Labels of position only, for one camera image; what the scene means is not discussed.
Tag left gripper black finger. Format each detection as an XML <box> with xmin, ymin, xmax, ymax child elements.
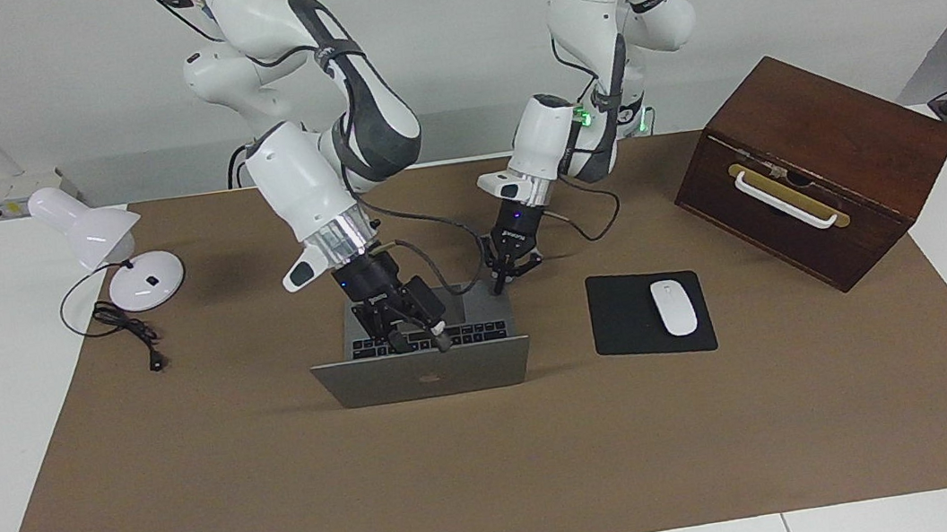
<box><xmin>510</xmin><ymin>249</ymin><xmax>546</xmax><ymax>283</ymax></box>
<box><xmin>482</xmin><ymin>237</ymin><xmax>516</xmax><ymax>298</ymax></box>

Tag silver grey laptop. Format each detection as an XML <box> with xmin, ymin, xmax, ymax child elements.
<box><xmin>302</xmin><ymin>275</ymin><xmax>536</xmax><ymax>414</ymax></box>

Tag black mouse pad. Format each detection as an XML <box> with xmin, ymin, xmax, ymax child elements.
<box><xmin>584</xmin><ymin>262</ymin><xmax>719</xmax><ymax>366</ymax></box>

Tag brown table mat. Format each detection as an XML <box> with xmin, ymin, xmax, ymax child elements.
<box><xmin>0</xmin><ymin>100</ymin><xmax>947</xmax><ymax>532</ymax></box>

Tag white computer mouse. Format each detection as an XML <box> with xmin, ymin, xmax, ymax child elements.
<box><xmin>649</xmin><ymin>276</ymin><xmax>700</xmax><ymax>340</ymax></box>

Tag white desk lamp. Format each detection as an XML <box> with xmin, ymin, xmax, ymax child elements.
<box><xmin>25</xmin><ymin>172</ymin><xmax>193</xmax><ymax>344</ymax></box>

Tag dark brown wooden box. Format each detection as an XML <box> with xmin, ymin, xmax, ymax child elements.
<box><xmin>658</xmin><ymin>33</ymin><xmax>947</xmax><ymax>313</ymax></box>

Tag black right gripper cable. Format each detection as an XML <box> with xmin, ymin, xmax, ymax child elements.
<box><xmin>356</xmin><ymin>179</ymin><xmax>496</xmax><ymax>311</ymax></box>

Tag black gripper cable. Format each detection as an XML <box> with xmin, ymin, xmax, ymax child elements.
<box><xmin>536</xmin><ymin>165</ymin><xmax>627</xmax><ymax>249</ymax></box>
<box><xmin>356</xmin><ymin>179</ymin><xmax>496</xmax><ymax>311</ymax></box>

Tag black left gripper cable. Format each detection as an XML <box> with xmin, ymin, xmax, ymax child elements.
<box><xmin>536</xmin><ymin>165</ymin><xmax>627</xmax><ymax>249</ymax></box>

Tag black lamp power cable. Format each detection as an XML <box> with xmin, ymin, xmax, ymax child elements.
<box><xmin>90</xmin><ymin>293</ymin><xmax>169</xmax><ymax>379</ymax></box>

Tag white box handle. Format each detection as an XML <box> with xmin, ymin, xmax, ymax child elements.
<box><xmin>733</xmin><ymin>159</ymin><xmax>842</xmax><ymax>240</ymax></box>

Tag brass box handle plate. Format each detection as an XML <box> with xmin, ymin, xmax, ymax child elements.
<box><xmin>726</xmin><ymin>150</ymin><xmax>852</xmax><ymax>242</ymax></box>

